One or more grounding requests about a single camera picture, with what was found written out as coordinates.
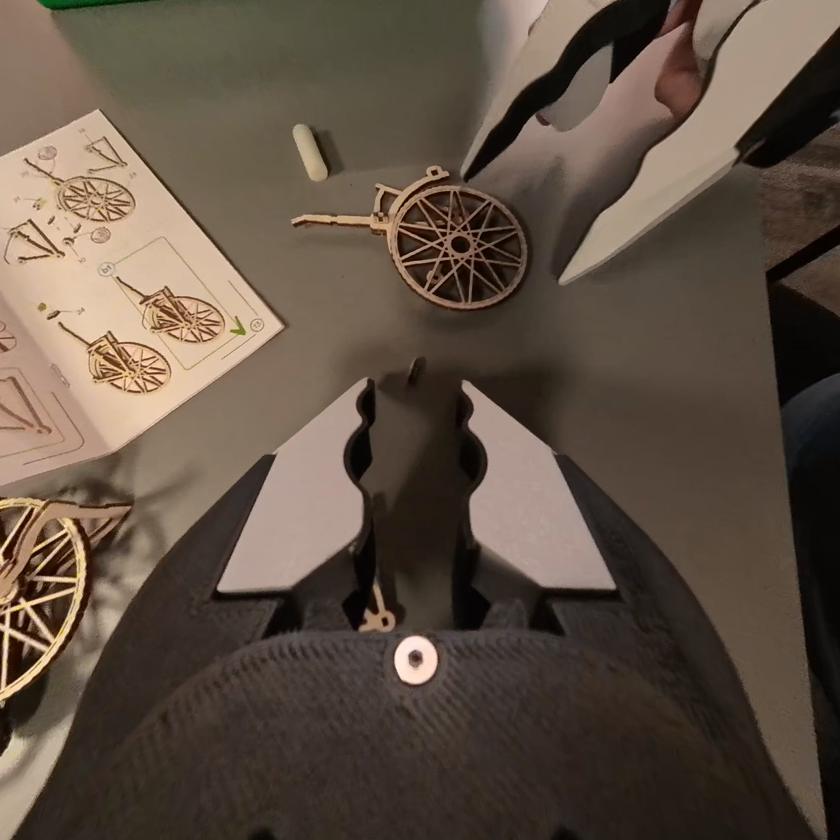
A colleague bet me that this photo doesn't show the pale wax stick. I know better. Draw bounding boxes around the pale wax stick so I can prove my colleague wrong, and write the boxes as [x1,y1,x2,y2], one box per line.
[292,123,329,180]

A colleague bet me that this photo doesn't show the person's right hand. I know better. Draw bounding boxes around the person's right hand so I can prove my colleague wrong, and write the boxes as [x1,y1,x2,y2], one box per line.
[655,0,723,126]

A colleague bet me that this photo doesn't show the white instruction booklet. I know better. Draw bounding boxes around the white instruction booklet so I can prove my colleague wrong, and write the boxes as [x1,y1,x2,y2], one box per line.
[0,108,287,488]

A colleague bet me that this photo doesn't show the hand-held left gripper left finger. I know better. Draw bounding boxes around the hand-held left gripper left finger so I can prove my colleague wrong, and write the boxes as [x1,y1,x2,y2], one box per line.
[215,376,378,618]

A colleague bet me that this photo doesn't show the large wooden spoked wheel assembly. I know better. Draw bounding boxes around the large wooden spoked wheel assembly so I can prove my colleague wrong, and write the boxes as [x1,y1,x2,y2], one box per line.
[0,495,135,706]

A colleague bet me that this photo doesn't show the wooden spoked wheel with fork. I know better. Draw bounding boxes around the wooden spoked wheel with fork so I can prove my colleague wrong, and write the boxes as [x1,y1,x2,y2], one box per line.
[290,164,531,312]

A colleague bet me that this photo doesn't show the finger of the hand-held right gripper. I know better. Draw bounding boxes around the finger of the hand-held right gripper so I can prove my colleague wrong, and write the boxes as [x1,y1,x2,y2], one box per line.
[461,0,672,182]
[558,0,840,286]

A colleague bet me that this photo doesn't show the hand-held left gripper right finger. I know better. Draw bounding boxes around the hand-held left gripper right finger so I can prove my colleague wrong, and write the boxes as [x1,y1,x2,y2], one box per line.
[456,379,619,621]

